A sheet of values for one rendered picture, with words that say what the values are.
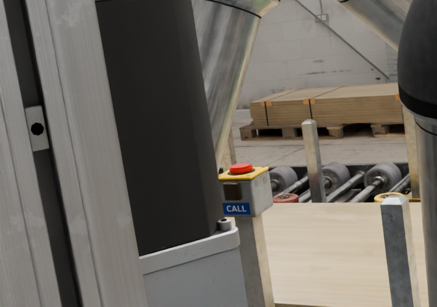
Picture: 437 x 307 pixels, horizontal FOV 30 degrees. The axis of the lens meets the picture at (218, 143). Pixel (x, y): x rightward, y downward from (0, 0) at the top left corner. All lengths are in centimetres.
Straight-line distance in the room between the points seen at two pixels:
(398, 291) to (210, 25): 61
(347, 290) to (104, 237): 135
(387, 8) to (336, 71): 861
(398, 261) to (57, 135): 99
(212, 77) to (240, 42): 5
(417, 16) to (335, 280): 119
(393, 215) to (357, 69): 805
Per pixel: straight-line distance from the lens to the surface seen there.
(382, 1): 80
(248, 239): 139
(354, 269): 180
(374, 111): 785
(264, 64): 986
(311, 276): 179
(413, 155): 241
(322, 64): 948
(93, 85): 35
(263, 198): 137
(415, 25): 61
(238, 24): 87
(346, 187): 286
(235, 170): 136
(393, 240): 129
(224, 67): 87
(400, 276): 131
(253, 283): 142
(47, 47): 35
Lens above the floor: 151
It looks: 10 degrees down
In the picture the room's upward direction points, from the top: 9 degrees counter-clockwise
